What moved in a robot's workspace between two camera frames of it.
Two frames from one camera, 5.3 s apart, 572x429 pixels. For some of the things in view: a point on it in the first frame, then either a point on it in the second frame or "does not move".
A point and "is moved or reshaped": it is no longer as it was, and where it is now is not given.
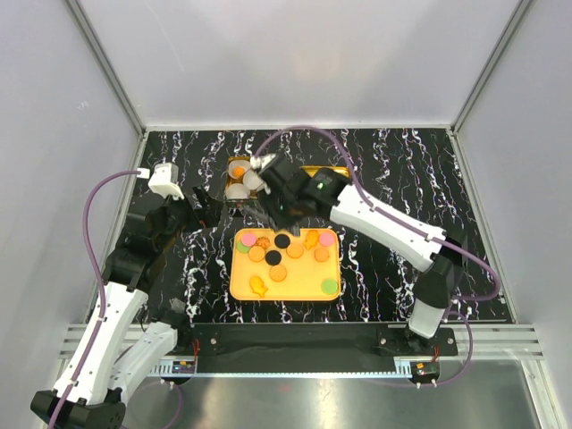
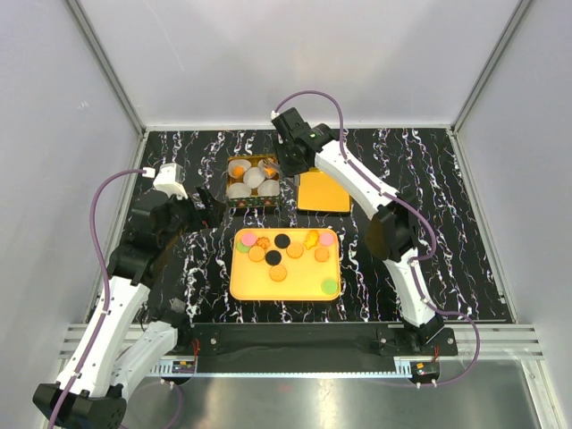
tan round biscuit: x=277 y=273 does not move
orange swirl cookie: x=239 y=171 does not move
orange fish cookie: x=257 y=286 is moved or reshaped
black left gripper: x=207 y=215 does not move
